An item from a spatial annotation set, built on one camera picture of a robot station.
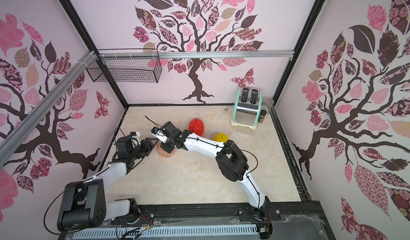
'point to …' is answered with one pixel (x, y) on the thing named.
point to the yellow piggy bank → (221, 137)
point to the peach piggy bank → (162, 152)
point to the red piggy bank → (196, 126)
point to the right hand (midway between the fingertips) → (164, 140)
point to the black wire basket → (127, 65)
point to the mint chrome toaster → (247, 108)
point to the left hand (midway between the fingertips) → (159, 144)
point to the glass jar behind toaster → (268, 104)
